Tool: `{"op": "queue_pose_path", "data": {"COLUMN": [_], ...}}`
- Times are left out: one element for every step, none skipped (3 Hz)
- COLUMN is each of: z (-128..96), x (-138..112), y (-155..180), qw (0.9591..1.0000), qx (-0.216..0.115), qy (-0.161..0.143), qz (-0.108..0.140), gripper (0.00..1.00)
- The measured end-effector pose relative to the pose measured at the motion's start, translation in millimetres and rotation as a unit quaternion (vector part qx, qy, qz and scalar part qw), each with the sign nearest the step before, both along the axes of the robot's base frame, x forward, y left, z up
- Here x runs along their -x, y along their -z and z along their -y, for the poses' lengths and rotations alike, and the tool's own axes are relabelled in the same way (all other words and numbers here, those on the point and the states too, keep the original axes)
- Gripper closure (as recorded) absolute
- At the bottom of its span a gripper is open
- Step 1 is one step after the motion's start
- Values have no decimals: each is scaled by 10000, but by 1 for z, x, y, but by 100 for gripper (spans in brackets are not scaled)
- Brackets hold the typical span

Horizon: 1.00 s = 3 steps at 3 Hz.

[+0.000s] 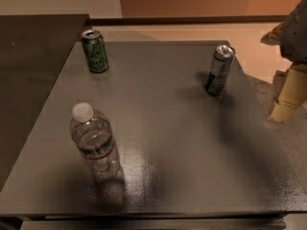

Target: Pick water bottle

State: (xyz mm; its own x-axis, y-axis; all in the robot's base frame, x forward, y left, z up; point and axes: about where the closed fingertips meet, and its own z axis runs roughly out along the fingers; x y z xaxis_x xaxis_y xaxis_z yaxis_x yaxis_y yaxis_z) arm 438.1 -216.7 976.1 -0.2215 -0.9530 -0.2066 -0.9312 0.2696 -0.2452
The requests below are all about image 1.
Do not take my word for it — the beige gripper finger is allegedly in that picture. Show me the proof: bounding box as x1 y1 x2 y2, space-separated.
264 62 307 129
260 23 283 46

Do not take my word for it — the clear plastic water bottle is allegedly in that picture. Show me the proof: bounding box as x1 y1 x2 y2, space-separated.
70 103 124 183

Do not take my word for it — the silver blue energy drink can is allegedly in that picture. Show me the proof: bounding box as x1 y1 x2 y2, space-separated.
205 44 236 96

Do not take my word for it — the green soda can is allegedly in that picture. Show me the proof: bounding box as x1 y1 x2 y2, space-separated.
82 29 108 73

